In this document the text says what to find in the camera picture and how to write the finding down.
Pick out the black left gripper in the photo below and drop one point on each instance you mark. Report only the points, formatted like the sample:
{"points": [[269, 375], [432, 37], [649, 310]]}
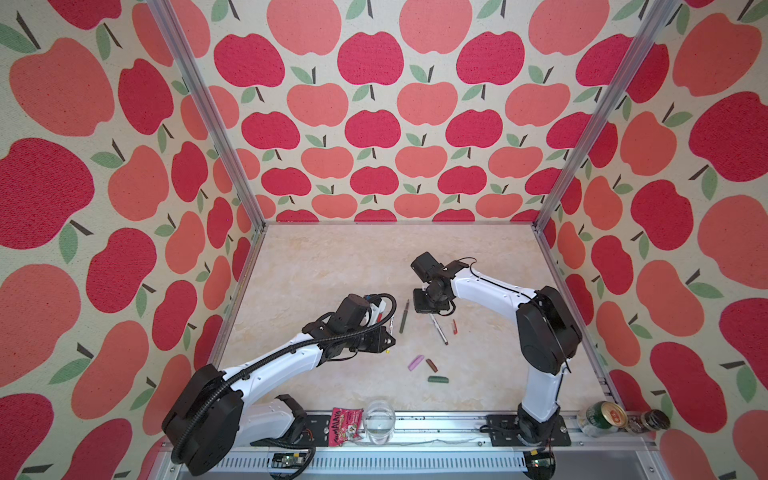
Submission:
{"points": [[378, 346]]}

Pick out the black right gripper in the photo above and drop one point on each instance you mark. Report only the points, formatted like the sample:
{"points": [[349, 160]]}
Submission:
{"points": [[419, 308]]}

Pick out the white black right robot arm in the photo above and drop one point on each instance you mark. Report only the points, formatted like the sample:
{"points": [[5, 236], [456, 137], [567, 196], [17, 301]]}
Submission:
{"points": [[548, 334]]}

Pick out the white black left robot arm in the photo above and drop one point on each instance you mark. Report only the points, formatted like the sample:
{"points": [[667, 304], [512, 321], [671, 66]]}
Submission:
{"points": [[220, 409]]}

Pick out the green pen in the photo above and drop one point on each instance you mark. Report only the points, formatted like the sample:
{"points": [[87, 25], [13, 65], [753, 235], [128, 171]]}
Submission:
{"points": [[404, 318]]}

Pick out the white silver pen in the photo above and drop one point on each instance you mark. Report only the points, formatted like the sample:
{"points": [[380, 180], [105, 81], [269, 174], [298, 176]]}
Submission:
{"points": [[439, 330]]}

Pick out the pink pen cap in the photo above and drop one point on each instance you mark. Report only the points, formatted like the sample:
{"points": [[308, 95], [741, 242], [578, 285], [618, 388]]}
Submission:
{"points": [[416, 362]]}

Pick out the brown pen cap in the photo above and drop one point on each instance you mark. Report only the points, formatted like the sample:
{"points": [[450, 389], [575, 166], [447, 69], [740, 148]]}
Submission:
{"points": [[432, 365]]}

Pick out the clear glass bowl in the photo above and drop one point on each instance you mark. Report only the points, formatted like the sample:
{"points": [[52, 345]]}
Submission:
{"points": [[379, 419]]}

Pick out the pink snack packet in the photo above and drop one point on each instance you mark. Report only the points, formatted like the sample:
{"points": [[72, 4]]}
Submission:
{"points": [[344, 426]]}

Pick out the green drink can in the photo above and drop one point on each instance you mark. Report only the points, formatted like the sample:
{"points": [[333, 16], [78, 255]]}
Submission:
{"points": [[602, 418]]}

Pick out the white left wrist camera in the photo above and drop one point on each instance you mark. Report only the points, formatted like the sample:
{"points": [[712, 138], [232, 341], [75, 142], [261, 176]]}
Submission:
{"points": [[377, 308]]}

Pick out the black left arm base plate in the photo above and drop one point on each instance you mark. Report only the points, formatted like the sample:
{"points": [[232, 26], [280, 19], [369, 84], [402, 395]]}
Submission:
{"points": [[310, 430]]}

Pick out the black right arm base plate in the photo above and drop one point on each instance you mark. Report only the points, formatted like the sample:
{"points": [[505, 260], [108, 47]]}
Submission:
{"points": [[510, 431]]}

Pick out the aluminium right rear frame post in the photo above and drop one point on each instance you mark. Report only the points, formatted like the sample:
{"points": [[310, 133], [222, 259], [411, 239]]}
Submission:
{"points": [[651, 26]]}

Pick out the aluminium frame post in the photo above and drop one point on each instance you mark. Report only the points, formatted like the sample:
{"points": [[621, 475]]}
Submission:
{"points": [[651, 26], [170, 27]]}

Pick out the aluminium left rear frame post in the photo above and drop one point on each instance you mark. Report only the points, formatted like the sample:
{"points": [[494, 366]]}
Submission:
{"points": [[170, 27]]}

